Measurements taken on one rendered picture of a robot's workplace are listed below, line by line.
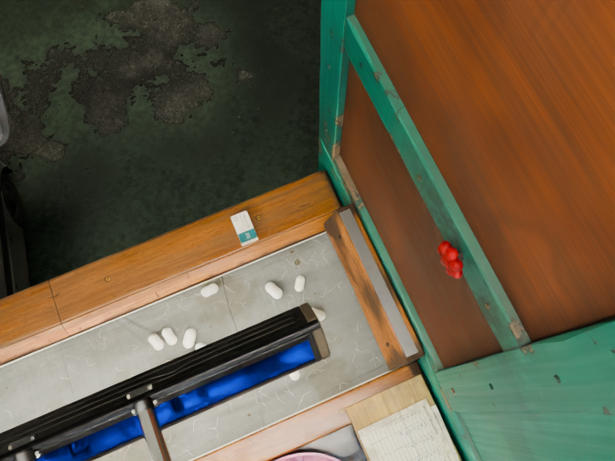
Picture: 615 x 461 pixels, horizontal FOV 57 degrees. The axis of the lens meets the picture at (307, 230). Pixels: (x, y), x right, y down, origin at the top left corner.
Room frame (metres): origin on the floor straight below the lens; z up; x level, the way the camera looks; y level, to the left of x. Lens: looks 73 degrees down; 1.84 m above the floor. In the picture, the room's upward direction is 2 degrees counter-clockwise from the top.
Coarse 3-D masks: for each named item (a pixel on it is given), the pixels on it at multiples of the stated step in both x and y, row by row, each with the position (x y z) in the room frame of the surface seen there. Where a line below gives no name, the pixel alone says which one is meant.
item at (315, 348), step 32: (288, 320) 0.11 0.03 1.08; (192, 352) 0.08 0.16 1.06; (224, 352) 0.07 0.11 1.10; (256, 352) 0.07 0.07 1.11; (288, 352) 0.07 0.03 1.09; (320, 352) 0.07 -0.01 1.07; (128, 384) 0.04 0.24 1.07; (160, 384) 0.03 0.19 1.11; (192, 384) 0.03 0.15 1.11; (224, 384) 0.03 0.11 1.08; (256, 384) 0.03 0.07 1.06; (64, 416) 0.00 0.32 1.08; (96, 416) 0.00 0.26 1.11; (128, 416) 0.00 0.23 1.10; (160, 416) 0.00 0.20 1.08; (192, 416) -0.01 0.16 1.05; (0, 448) -0.04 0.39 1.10; (32, 448) -0.04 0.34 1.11; (64, 448) -0.04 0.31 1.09; (96, 448) -0.04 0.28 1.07
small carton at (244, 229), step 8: (232, 216) 0.36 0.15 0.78; (240, 216) 0.36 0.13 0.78; (248, 216) 0.36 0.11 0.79; (240, 224) 0.35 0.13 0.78; (248, 224) 0.35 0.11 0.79; (240, 232) 0.33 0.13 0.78; (248, 232) 0.33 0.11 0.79; (240, 240) 0.31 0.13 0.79; (248, 240) 0.31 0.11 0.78; (256, 240) 0.32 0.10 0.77
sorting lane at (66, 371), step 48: (192, 288) 0.23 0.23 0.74; (240, 288) 0.23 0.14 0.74; (288, 288) 0.23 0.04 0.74; (336, 288) 0.22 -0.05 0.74; (96, 336) 0.14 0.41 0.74; (144, 336) 0.14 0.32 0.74; (336, 336) 0.13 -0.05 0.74; (0, 384) 0.06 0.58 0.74; (48, 384) 0.06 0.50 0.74; (96, 384) 0.05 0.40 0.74; (288, 384) 0.04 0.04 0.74; (336, 384) 0.04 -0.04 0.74; (0, 432) -0.02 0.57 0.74; (192, 432) -0.04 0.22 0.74; (240, 432) -0.04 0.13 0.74
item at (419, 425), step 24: (408, 408) -0.01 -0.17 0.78; (432, 408) -0.01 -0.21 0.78; (360, 432) -0.04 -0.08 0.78; (384, 432) -0.04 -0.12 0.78; (408, 432) -0.05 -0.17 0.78; (432, 432) -0.05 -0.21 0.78; (384, 456) -0.08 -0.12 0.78; (408, 456) -0.09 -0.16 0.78; (432, 456) -0.09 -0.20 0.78; (456, 456) -0.09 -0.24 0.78
